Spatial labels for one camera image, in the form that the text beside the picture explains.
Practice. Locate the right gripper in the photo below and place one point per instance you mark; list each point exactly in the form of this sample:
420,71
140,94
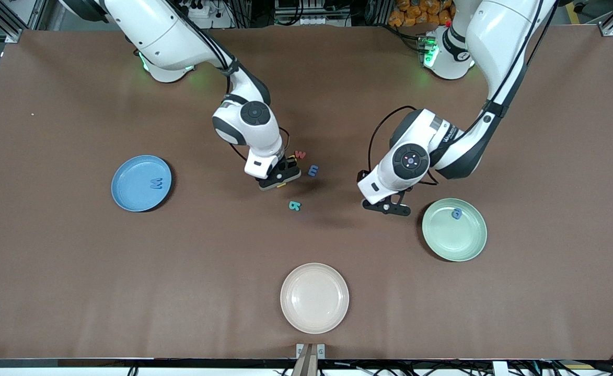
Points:
287,168

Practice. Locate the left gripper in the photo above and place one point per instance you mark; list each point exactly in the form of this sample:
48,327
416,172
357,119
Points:
360,176

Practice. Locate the blue foam lowercase m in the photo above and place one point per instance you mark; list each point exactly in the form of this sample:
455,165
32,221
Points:
313,171

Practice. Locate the blue foam lowercase a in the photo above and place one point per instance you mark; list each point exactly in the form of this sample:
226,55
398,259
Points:
457,214

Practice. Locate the blue foam capital W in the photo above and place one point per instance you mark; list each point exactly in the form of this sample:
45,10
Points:
156,184

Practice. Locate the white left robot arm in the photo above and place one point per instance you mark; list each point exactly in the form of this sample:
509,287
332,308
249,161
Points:
499,42

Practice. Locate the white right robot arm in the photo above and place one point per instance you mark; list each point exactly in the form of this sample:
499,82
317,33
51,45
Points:
165,31

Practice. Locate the pink foam lowercase w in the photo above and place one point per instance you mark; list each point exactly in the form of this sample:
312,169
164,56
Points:
300,154

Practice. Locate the green plate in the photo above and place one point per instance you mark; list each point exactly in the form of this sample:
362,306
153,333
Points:
454,237

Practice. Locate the beige plate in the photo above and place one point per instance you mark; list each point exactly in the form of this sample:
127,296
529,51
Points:
314,298

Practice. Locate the blue plate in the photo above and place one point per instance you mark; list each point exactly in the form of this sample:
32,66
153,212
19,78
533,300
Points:
134,188

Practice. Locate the teal foam capital R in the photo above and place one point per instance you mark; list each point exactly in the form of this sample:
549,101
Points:
294,205

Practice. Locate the white electronics box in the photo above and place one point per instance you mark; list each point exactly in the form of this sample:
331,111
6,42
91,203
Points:
311,18

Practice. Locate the white power strip with plugs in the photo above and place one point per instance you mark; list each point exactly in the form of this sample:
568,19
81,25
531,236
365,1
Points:
217,21

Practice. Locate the orange packaged goods pile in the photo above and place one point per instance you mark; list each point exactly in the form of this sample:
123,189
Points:
416,15

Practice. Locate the brown table cover mat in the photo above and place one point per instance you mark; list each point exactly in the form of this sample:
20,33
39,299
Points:
76,261

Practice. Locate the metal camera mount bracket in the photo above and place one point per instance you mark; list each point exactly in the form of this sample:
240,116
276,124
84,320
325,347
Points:
319,351

